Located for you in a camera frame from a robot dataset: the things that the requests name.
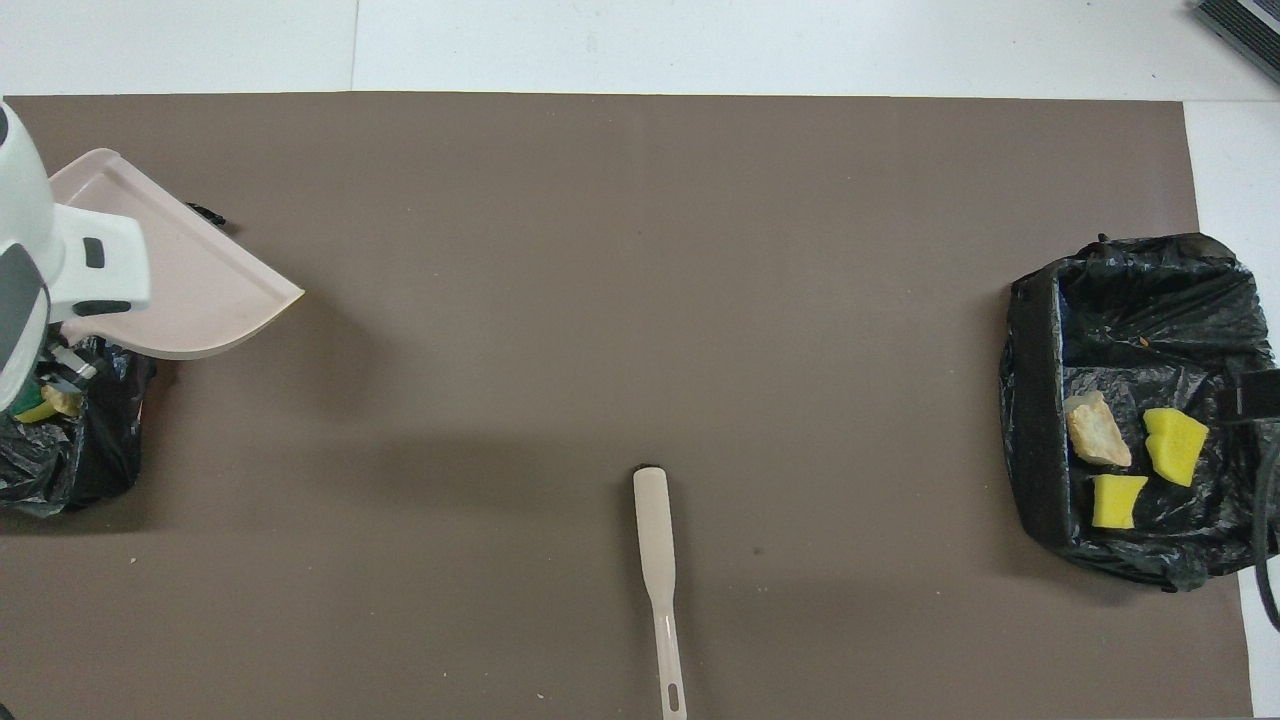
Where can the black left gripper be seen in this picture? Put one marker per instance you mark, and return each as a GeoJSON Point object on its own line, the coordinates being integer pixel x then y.
{"type": "Point", "coordinates": [70, 370]}

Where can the beige hand brush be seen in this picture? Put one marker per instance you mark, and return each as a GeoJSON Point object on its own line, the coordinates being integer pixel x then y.
{"type": "Point", "coordinates": [652, 540]}

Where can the pale toy bread piece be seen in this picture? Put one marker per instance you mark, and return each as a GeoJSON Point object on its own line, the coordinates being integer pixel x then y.
{"type": "Point", "coordinates": [65, 400]}

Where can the beige plastic dustpan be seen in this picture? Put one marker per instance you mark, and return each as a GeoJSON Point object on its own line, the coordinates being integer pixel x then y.
{"type": "Point", "coordinates": [200, 290]}

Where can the green and yellow sponge piece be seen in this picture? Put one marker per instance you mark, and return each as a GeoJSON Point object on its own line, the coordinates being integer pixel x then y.
{"type": "Point", "coordinates": [1118, 502]}

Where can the dark ribbed device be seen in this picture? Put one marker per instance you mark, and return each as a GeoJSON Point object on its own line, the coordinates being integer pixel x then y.
{"type": "Point", "coordinates": [1250, 25]}

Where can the brown table mat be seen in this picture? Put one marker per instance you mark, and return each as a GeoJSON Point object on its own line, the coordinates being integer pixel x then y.
{"type": "Point", "coordinates": [640, 250]}

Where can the striped toy bread piece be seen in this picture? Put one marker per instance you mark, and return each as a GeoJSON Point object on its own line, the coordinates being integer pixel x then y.
{"type": "Point", "coordinates": [1097, 430]}

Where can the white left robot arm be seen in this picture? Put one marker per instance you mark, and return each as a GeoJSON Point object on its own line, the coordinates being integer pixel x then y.
{"type": "Point", "coordinates": [20, 200]}

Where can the pink bin with black bag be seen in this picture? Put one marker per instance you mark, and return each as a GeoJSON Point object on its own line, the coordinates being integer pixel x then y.
{"type": "Point", "coordinates": [90, 460]}

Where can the rectangular bin with black bag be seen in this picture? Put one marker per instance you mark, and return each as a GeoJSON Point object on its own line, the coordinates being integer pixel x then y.
{"type": "Point", "coordinates": [1130, 320]}

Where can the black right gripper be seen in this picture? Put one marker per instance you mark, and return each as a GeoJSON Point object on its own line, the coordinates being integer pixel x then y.
{"type": "Point", "coordinates": [1262, 395]}

